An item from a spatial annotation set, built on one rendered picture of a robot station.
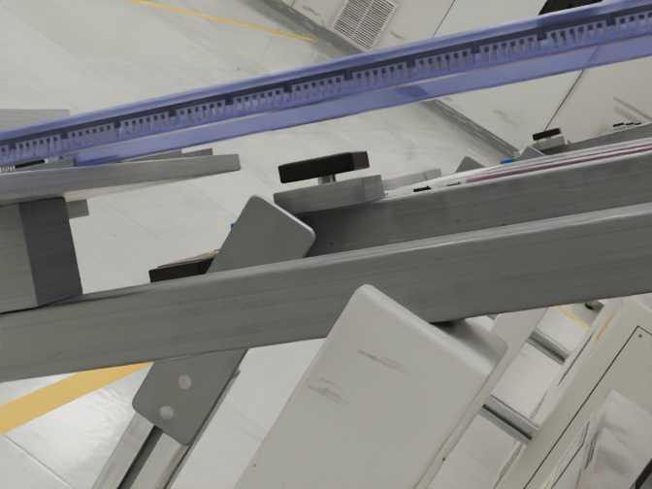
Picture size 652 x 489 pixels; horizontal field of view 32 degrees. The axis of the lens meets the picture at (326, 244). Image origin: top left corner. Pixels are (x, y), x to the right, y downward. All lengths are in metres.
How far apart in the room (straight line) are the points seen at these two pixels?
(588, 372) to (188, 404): 1.53
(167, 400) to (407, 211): 0.20
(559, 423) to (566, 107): 7.42
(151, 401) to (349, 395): 0.34
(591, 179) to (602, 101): 8.83
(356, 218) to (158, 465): 0.21
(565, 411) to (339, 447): 1.80
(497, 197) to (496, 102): 8.91
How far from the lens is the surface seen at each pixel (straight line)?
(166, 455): 0.78
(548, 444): 2.26
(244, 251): 0.72
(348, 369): 0.44
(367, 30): 9.87
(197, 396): 0.75
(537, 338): 2.93
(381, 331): 0.44
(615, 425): 1.31
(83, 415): 2.04
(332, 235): 0.75
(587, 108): 9.55
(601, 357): 2.21
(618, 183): 0.72
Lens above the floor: 0.93
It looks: 14 degrees down
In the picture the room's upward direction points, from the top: 31 degrees clockwise
